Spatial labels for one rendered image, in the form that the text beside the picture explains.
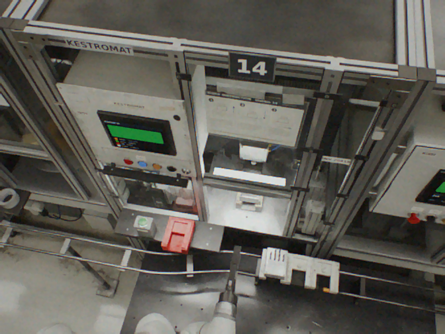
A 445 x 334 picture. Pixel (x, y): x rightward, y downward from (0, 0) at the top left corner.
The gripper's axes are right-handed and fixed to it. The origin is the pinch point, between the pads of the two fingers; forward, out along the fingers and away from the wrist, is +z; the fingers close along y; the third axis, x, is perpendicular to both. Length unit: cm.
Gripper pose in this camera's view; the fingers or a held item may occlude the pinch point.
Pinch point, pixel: (236, 256)
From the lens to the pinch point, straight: 174.1
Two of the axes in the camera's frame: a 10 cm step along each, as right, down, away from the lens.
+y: -0.3, -5.2, -8.6
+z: 2.0, -8.4, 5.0
